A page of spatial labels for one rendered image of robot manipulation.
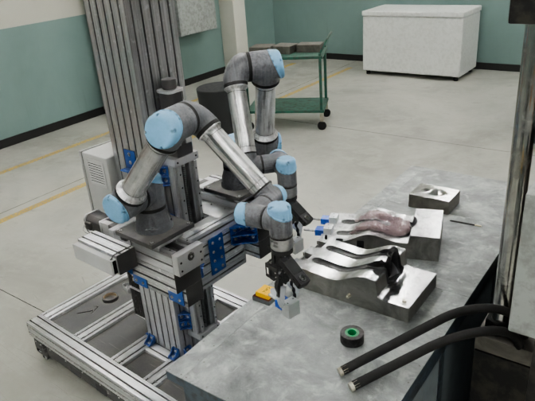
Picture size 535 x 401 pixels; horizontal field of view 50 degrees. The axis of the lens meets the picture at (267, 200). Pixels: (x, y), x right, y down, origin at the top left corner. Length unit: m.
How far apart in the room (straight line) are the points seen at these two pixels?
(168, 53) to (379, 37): 6.74
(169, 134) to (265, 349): 0.78
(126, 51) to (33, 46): 5.25
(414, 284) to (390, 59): 6.94
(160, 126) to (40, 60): 5.83
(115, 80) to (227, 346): 1.15
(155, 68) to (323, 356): 1.28
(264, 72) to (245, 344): 1.03
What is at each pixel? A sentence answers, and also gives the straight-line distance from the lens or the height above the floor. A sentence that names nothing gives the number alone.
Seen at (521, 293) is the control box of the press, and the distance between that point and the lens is 1.61.
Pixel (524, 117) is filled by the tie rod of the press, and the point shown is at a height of 1.55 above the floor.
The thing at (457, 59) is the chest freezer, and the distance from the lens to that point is 8.57.
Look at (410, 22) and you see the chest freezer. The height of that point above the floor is 0.79.
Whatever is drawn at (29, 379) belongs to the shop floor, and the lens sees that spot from 3.46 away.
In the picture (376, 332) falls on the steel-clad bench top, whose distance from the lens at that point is 2.06.
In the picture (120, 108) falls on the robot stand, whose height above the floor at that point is 1.46.
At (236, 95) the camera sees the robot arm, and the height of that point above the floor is 1.51.
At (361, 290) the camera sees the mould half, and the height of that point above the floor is 0.87.
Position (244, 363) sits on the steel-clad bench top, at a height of 0.80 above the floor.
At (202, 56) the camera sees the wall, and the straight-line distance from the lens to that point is 9.50.
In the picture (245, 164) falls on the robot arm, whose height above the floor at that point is 1.37.
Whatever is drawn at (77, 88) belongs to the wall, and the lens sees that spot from 7.94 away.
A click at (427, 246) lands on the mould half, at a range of 2.44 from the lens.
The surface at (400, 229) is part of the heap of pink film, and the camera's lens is 2.50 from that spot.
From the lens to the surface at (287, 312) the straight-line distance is 1.93.
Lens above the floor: 2.07
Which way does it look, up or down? 25 degrees down
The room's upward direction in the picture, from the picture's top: 4 degrees counter-clockwise
